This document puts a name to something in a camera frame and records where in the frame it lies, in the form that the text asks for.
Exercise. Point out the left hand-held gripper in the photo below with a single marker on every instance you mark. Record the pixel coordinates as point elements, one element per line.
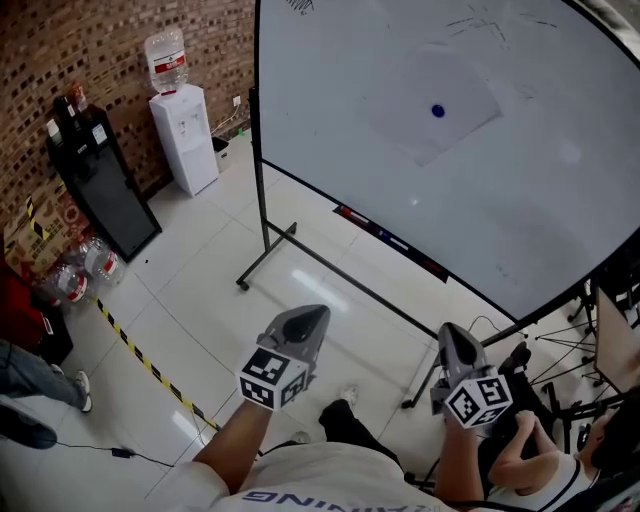
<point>280,365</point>

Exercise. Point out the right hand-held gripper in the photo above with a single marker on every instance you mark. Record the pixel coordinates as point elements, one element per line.
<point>470,385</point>

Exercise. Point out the white whiteboard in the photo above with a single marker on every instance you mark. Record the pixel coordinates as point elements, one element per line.
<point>350,125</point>

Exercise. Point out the white sheet of paper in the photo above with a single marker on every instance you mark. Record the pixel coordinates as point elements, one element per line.
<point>452,80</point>

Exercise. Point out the person's left forearm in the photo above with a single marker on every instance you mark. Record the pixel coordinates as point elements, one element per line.
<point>235,445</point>

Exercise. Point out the dark red whiteboard marker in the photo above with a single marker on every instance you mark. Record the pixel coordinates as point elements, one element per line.
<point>430,265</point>

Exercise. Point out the blue whiteboard marker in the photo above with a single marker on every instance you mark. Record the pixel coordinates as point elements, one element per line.
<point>394,241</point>

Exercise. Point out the person's white shoe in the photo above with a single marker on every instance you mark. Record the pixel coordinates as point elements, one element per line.
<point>350,394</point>
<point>300,437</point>

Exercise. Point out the person's black trouser leg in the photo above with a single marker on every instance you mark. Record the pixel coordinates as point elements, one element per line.
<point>355,430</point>

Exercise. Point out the person's white shirt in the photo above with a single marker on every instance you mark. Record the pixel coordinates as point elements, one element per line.
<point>325,480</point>

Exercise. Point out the yellow black striped floor tape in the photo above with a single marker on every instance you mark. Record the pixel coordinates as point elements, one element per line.
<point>150,367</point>

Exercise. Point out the empty clear water jug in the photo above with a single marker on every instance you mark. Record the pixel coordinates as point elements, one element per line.
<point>104,261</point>
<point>67,285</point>

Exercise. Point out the white water dispenser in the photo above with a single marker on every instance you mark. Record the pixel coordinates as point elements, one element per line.
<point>190,145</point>

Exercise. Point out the black cabinet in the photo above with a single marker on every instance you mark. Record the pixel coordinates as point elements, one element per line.
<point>107,200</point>

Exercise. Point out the red box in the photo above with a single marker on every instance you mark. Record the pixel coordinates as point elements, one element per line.
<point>22,315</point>

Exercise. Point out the dark round seat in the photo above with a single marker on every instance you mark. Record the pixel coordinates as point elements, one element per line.
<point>25,430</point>

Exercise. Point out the patterned cardboard box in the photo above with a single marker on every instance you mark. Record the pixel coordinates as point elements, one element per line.
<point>45,227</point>

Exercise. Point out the round blue magnet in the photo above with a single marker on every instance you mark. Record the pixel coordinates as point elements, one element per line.
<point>438,110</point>

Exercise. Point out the clear water jug red label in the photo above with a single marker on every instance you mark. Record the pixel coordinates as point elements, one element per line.
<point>166,60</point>

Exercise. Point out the bottles on black cabinet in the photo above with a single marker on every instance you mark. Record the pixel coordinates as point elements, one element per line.
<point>70,107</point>

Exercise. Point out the wooden desk with black frame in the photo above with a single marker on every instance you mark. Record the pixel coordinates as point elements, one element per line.
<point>612,345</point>

